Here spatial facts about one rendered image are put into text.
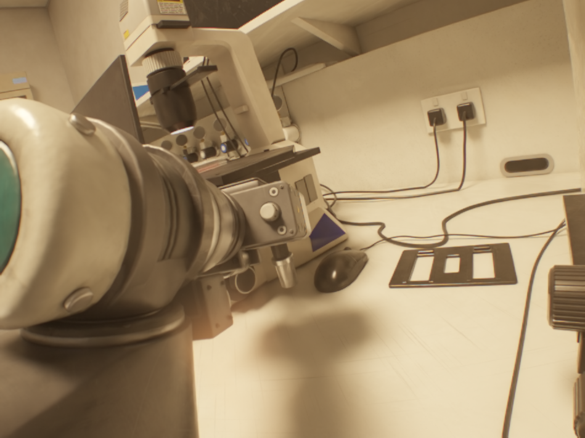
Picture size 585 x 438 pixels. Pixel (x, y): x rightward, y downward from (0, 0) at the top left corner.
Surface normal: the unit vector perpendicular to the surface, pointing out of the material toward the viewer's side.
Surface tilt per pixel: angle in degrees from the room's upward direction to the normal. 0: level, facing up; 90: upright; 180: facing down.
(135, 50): 90
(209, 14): 86
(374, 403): 0
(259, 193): 70
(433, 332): 0
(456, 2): 90
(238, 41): 90
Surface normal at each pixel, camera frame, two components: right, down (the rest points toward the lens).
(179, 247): 0.90, 0.37
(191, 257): -0.22, -0.07
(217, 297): 0.95, -0.22
